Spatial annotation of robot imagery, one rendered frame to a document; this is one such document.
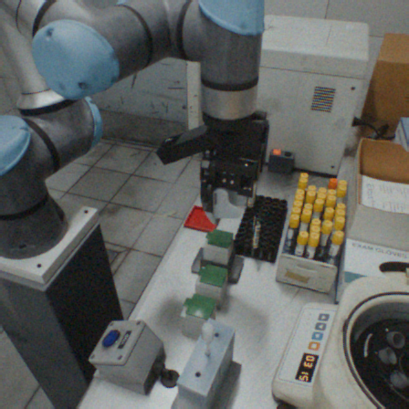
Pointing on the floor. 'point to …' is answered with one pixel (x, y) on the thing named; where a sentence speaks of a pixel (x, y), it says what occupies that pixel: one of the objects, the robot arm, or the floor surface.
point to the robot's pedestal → (62, 319)
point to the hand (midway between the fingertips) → (212, 216)
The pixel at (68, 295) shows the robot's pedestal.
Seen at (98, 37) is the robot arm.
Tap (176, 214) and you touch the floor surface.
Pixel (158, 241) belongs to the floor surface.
